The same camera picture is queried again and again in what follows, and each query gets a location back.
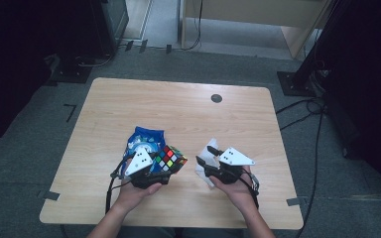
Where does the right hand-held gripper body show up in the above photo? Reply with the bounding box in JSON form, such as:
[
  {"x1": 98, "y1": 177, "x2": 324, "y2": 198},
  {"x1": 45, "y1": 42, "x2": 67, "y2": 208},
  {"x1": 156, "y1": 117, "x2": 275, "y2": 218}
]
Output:
[{"x1": 204, "y1": 147, "x2": 256, "y2": 185}]

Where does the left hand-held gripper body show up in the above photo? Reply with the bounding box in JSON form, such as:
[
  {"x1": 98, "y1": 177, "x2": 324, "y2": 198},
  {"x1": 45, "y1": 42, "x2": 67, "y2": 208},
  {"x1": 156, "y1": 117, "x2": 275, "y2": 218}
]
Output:
[{"x1": 110, "y1": 146, "x2": 162, "y2": 190}]

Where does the colourful puzzle cube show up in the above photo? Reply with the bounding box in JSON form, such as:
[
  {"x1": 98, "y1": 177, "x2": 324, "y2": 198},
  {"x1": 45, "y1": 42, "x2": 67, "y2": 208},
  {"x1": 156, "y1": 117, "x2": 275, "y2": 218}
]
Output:
[{"x1": 152, "y1": 145, "x2": 189, "y2": 175}]

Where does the blue wet wipe packet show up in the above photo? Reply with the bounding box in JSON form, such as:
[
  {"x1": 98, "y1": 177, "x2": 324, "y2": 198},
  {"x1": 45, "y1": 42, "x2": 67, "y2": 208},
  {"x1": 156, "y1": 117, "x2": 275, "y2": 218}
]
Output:
[{"x1": 122, "y1": 125, "x2": 167, "y2": 175}]

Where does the person's left hand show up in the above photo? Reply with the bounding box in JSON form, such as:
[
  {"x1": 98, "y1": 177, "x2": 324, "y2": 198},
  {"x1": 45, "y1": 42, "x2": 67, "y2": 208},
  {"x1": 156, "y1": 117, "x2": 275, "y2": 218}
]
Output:
[{"x1": 113, "y1": 179, "x2": 164, "y2": 214}]

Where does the person's right hand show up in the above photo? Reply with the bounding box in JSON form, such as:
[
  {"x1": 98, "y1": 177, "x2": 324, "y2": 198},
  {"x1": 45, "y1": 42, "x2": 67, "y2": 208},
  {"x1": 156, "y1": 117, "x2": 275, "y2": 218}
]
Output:
[{"x1": 209, "y1": 167, "x2": 261, "y2": 214}]

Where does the grey floor tape piece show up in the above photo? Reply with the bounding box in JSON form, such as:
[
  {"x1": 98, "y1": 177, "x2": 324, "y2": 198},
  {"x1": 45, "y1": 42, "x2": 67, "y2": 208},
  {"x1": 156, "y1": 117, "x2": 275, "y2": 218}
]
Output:
[
  {"x1": 286, "y1": 196, "x2": 309, "y2": 207},
  {"x1": 37, "y1": 189, "x2": 62, "y2": 201}
]

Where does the angled black floor tape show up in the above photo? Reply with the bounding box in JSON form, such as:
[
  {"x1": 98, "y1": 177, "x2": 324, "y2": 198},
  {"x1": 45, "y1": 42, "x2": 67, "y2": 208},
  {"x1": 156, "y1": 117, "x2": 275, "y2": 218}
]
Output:
[{"x1": 63, "y1": 103, "x2": 77, "y2": 123}]

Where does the black stand base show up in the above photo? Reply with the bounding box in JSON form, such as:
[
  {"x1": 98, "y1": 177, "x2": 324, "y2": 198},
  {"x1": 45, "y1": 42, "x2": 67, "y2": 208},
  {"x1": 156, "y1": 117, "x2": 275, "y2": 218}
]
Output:
[{"x1": 50, "y1": 54, "x2": 93, "y2": 84}]

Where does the dark cabinet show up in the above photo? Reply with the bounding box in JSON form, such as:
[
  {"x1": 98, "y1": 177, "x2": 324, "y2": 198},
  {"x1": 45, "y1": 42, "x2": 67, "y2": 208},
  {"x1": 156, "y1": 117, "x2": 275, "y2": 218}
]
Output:
[{"x1": 88, "y1": 0, "x2": 130, "y2": 58}]

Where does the light wooden furniture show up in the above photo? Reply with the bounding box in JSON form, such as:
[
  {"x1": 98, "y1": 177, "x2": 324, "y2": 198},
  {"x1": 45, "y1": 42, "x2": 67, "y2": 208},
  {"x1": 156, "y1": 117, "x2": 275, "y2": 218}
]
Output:
[{"x1": 178, "y1": 0, "x2": 331, "y2": 60}]

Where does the dark curtain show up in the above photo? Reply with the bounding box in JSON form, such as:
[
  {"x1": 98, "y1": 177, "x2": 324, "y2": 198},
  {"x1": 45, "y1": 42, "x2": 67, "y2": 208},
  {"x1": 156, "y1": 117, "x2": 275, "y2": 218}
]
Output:
[
  {"x1": 0, "y1": 0, "x2": 67, "y2": 150},
  {"x1": 320, "y1": 0, "x2": 381, "y2": 212}
]

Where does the right hand-held gripper cable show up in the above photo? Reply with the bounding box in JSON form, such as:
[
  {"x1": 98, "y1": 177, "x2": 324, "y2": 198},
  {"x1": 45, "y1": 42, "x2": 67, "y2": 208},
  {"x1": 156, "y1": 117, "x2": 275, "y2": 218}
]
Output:
[{"x1": 241, "y1": 171, "x2": 261, "y2": 211}]

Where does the hand-held gripper cable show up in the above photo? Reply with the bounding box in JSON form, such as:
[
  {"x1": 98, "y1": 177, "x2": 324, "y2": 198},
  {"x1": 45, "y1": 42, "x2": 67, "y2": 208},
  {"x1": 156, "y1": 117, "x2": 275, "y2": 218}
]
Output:
[
  {"x1": 241, "y1": 171, "x2": 261, "y2": 211},
  {"x1": 104, "y1": 153, "x2": 137, "y2": 216}
]

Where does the left hand-held gripper cable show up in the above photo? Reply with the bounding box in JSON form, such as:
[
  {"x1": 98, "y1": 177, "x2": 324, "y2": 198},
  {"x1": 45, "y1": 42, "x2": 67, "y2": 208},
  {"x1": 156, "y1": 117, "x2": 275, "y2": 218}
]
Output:
[{"x1": 104, "y1": 153, "x2": 137, "y2": 216}]

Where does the long black floor cable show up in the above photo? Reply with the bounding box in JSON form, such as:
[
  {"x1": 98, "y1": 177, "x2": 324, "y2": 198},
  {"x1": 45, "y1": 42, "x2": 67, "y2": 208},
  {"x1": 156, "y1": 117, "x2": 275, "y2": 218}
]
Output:
[{"x1": 296, "y1": 112, "x2": 325, "y2": 238}]

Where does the looped black floor cable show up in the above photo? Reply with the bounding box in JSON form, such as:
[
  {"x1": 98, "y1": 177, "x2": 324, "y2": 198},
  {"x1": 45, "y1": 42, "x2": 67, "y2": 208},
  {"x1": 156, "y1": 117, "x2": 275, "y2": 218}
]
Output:
[{"x1": 275, "y1": 97, "x2": 327, "y2": 132}]

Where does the black stand with base plate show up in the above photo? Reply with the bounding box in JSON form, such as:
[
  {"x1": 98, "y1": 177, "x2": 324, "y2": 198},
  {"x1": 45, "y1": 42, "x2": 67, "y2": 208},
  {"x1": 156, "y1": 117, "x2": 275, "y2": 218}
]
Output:
[{"x1": 276, "y1": 0, "x2": 345, "y2": 98}]

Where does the hanging black cable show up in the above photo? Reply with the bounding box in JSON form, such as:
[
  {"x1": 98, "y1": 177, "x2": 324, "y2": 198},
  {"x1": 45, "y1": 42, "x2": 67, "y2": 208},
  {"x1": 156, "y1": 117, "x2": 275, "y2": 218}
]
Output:
[{"x1": 181, "y1": 0, "x2": 204, "y2": 53}]

